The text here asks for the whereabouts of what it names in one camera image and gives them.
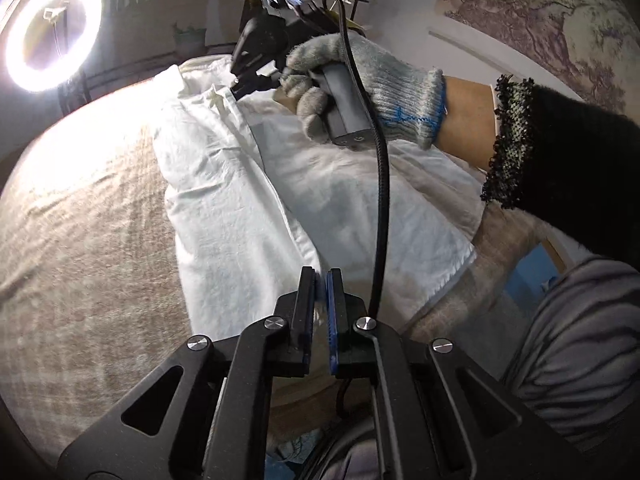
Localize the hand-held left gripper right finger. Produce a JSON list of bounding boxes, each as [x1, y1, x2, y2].
[[325, 267, 583, 480]]

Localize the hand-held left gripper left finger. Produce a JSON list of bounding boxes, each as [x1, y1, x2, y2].
[[57, 266, 318, 480]]

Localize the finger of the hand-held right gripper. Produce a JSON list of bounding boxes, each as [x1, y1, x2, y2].
[[230, 71, 275, 102]]

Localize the white shirt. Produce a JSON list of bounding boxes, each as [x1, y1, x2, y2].
[[152, 55, 487, 341]]

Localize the person's right forearm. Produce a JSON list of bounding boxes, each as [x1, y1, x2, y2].
[[434, 74, 640, 267]]

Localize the person's right hand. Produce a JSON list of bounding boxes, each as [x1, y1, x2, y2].
[[279, 30, 447, 152]]

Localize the potted plant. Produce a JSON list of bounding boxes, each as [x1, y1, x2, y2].
[[172, 23, 209, 54]]

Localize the beige plaid blanket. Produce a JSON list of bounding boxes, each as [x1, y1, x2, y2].
[[0, 55, 566, 467]]

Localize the person's grey striped clothing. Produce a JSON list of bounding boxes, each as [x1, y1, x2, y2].
[[500, 255, 640, 455]]

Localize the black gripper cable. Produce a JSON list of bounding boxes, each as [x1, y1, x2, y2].
[[322, 0, 390, 317]]

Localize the black metal bed frame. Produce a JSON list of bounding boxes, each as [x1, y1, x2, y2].
[[57, 47, 236, 117]]

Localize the tree print wall mural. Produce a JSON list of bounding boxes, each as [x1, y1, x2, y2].
[[434, 0, 640, 113]]

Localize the ring light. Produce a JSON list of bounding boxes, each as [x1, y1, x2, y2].
[[2, 0, 104, 94]]

